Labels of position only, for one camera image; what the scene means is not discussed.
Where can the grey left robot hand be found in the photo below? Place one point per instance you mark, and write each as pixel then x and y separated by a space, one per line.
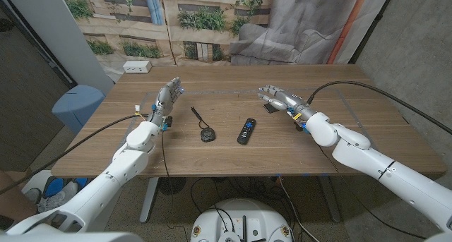
pixel 166 97

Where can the black card holder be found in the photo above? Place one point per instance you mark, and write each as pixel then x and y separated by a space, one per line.
pixel 270 108

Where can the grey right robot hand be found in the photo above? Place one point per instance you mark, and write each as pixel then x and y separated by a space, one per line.
pixel 287 101

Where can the white blue device on floor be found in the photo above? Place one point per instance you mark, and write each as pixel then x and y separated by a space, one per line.
pixel 53 190

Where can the black TV remote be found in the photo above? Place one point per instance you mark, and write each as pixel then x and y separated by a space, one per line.
pixel 246 131

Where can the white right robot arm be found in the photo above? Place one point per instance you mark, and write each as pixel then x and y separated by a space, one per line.
pixel 381 164

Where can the grey table leg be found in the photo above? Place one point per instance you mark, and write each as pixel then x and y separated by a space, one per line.
pixel 330 199

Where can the white room divider panel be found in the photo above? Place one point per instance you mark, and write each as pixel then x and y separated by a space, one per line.
pixel 58 34

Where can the white table leg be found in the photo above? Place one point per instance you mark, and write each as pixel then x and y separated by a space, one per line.
pixel 148 199

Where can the printed fabric backdrop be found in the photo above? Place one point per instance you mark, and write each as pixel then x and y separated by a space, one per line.
pixel 226 23

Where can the blue round stool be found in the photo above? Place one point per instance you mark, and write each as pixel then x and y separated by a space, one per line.
pixel 77 106

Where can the white power strip box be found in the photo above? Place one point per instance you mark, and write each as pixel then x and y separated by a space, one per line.
pixel 137 66

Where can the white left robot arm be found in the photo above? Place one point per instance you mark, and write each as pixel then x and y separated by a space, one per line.
pixel 88 189

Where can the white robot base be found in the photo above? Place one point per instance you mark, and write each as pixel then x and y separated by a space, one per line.
pixel 241 221

